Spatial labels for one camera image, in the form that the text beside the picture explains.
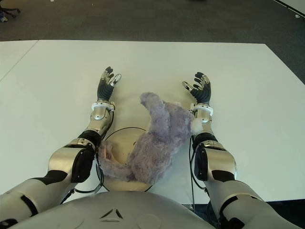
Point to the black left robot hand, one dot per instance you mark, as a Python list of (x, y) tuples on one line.
[(103, 91)]

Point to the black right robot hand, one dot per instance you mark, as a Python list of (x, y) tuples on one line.
[(202, 93)]

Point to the purple plush bunny doll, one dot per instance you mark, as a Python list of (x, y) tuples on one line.
[(155, 143)]

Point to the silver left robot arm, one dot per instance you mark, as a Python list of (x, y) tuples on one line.
[(64, 159)]

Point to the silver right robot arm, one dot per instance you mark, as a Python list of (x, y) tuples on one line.
[(219, 164)]

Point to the white plate with black rim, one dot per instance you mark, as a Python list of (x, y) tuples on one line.
[(124, 143)]

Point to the silver robot torso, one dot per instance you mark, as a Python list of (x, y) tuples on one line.
[(95, 210)]

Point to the black office chair base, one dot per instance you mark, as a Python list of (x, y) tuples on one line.
[(12, 10)]

